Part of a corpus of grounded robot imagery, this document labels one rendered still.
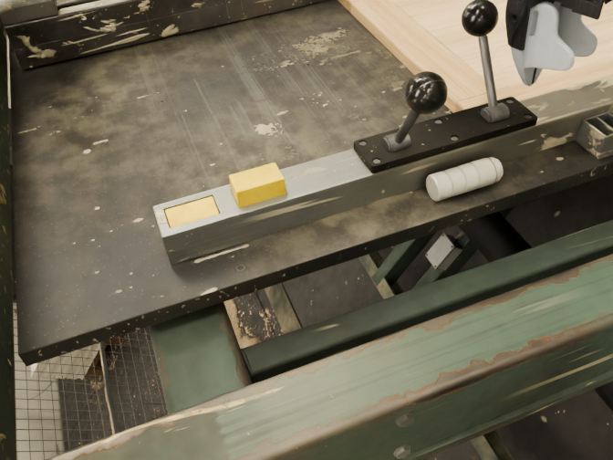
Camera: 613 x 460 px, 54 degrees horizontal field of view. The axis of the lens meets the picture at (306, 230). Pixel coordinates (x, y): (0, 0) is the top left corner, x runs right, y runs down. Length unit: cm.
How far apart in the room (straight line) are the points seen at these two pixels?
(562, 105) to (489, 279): 22
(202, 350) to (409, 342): 21
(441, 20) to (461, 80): 18
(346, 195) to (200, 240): 16
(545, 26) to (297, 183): 27
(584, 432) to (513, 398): 160
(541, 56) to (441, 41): 33
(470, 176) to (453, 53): 28
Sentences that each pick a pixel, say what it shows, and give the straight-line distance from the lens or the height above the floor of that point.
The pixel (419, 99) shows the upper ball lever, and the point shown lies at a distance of 55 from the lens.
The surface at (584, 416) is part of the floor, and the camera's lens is 213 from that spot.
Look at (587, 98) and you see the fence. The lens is 78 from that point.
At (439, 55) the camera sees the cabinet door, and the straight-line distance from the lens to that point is 88.
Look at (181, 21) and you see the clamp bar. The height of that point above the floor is 155.
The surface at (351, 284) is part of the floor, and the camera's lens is 285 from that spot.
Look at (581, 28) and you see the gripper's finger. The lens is 63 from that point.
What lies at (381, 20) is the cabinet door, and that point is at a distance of 97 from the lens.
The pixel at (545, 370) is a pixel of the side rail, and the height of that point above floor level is 143.
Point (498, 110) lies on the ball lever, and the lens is 70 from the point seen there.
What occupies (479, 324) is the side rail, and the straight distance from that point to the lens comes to 49.
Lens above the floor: 189
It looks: 36 degrees down
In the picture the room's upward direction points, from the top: 75 degrees counter-clockwise
